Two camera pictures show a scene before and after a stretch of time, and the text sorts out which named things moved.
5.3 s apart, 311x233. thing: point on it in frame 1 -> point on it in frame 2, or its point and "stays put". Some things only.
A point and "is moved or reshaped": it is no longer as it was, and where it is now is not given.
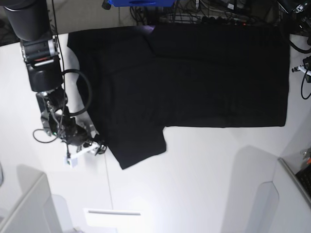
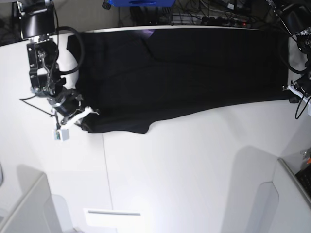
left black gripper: (77, 135) -> (71, 101)
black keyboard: (303, 176) stays put
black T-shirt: (137, 81) is moved or reshaped
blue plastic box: (142, 3) stays put
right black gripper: (307, 63) -> (303, 83)
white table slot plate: (111, 218) stays put
